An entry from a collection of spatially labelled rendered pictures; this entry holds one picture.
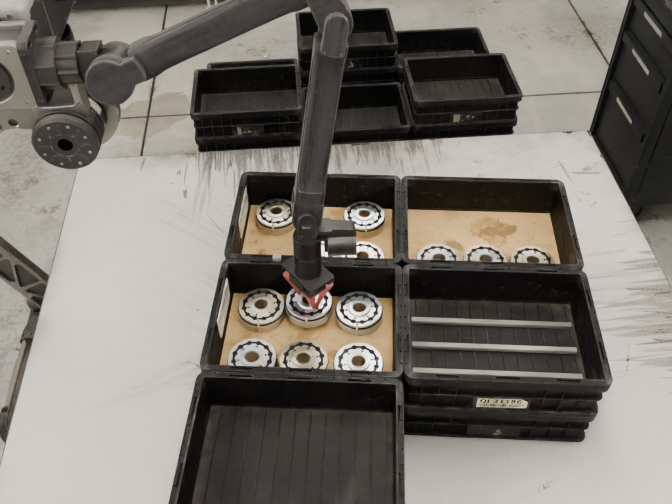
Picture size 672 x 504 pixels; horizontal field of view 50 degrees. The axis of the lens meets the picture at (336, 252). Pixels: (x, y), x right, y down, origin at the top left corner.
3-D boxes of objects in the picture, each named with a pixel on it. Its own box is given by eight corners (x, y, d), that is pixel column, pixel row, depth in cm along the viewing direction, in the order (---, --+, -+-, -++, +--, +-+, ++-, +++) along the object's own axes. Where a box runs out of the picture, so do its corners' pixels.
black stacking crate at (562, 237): (400, 297, 168) (402, 264, 160) (399, 210, 188) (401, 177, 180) (572, 303, 166) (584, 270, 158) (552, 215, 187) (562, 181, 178)
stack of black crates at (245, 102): (207, 208, 288) (189, 115, 255) (210, 160, 308) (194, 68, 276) (307, 202, 289) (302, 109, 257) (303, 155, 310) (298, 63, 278)
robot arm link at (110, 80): (322, -61, 118) (326, -46, 109) (353, 16, 125) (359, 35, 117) (86, 51, 125) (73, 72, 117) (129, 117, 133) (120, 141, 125)
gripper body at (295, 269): (304, 255, 157) (304, 231, 151) (335, 282, 152) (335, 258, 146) (281, 269, 154) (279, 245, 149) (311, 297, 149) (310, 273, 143)
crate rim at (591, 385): (403, 385, 140) (403, 378, 139) (401, 270, 161) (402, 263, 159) (611, 393, 139) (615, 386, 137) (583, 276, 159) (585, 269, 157)
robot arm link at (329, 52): (317, -7, 123) (320, 13, 114) (350, -2, 124) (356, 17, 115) (289, 208, 147) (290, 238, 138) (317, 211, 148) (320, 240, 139)
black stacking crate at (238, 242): (229, 292, 170) (223, 259, 162) (247, 206, 190) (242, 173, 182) (398, 297, 168) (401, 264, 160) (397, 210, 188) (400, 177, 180)
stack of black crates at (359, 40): (303, 140, 317) (298, 49, 285) (300, 101, 338) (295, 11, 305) (393, 135, 319) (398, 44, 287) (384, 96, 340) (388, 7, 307)
